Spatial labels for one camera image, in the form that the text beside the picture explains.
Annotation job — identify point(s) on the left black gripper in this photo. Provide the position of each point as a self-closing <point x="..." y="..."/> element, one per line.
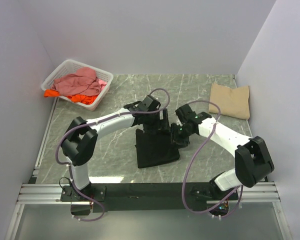
<point x="159" y="125"/>

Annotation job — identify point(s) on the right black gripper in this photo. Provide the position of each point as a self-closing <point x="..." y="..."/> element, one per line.
<point x="178" y="135"/>

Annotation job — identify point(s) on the black t-shirt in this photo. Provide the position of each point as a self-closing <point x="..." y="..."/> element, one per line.
<point x="154" y="149"/>

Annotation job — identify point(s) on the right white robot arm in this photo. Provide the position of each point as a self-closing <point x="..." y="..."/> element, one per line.
<point x="252" y="160"/>

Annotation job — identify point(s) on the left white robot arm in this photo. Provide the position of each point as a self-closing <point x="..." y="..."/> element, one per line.
<point x="77" y="145"/>

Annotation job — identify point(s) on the folded tan t-shirt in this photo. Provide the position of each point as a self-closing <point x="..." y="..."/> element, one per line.
<point x="232" y="102"/>

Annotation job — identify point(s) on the orange t-shirt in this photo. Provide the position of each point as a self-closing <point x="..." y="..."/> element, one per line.
<point x="77" y="98"/>

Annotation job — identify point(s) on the pink t-shirt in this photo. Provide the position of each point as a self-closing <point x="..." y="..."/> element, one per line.
<point x="84" y="82"/>

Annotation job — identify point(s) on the white plastic basket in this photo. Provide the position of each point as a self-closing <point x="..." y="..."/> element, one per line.
<point x="71" y="66"/>

